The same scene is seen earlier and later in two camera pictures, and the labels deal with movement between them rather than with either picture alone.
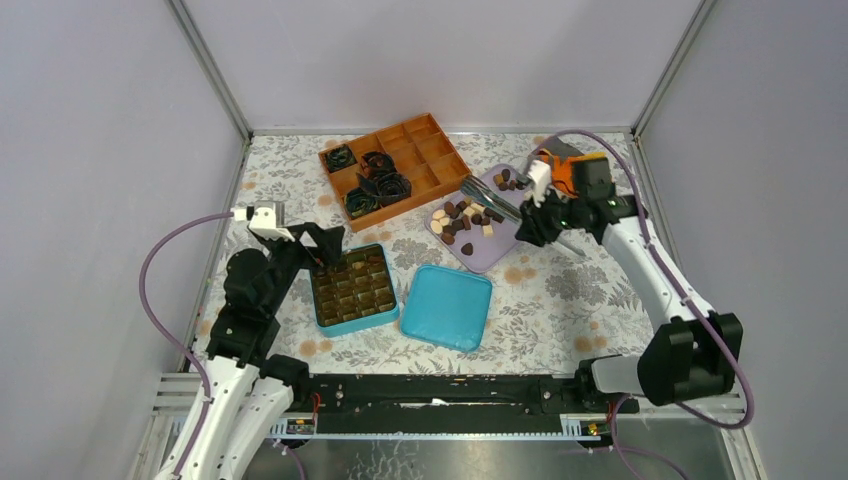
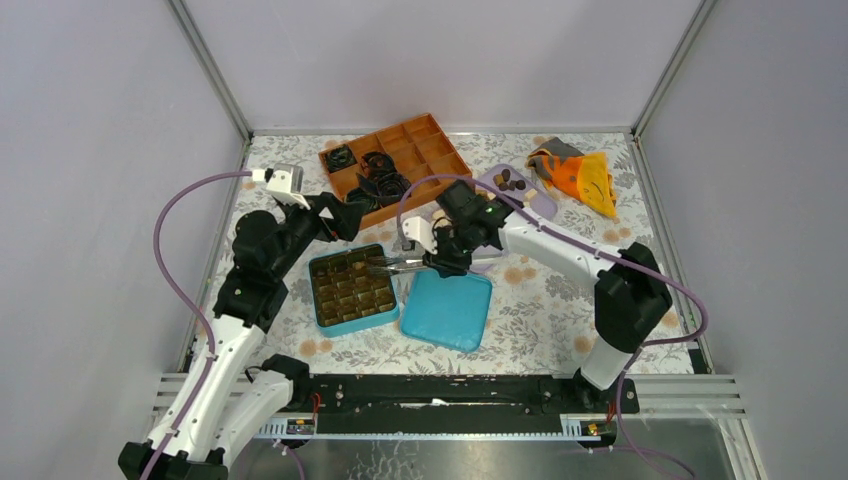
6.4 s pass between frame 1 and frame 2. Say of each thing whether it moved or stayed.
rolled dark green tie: stayed
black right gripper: moved
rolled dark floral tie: stayed
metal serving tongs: moved
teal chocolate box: stayed
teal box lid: stayed
